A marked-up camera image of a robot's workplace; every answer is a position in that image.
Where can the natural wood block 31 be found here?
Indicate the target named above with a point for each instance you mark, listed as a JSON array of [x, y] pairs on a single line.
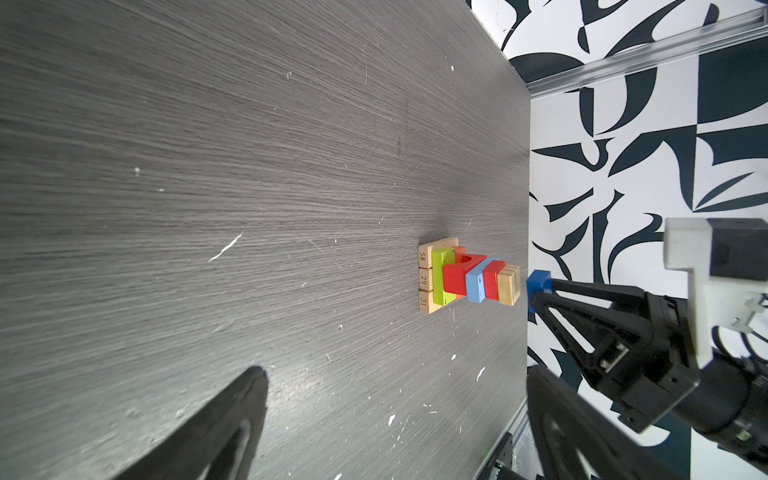
[[431, 301]]

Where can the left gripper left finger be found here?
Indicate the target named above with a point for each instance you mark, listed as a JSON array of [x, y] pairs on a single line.
[[218, 442]]

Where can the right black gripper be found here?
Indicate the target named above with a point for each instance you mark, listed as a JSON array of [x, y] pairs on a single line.
[[638, 351]]

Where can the natural wood block 58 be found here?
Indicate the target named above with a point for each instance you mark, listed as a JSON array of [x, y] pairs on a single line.
[[425, 250]]

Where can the small red wood cube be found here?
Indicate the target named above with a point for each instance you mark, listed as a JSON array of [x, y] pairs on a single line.
[[490, 276]]

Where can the small natural wood cube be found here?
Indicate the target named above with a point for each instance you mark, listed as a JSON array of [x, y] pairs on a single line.
[[509, 285]]

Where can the natural wood block 29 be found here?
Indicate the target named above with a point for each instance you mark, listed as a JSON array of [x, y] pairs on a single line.
[[426, 279]]

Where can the lime green wood block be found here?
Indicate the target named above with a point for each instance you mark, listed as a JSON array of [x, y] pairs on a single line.
[[441, 258]]

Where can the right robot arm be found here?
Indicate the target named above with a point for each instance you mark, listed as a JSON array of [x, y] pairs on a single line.
[[728, 406]]

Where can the dark blue wood cube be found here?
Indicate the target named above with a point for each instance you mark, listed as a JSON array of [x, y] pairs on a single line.
[[538, 281]]

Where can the aluminium corner post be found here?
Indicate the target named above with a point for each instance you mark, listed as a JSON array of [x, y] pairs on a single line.
[[720, 35]]

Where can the red arch wood block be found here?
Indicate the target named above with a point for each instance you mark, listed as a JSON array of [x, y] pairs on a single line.
[[455, 273]]

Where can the light blue wood block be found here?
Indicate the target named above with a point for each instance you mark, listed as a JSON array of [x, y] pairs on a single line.
[[475, 281]]

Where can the orange wood block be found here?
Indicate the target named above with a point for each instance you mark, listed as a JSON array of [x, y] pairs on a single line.
[[459, 254]]

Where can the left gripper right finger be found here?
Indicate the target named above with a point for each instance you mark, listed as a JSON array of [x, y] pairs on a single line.
[[567, 430]]

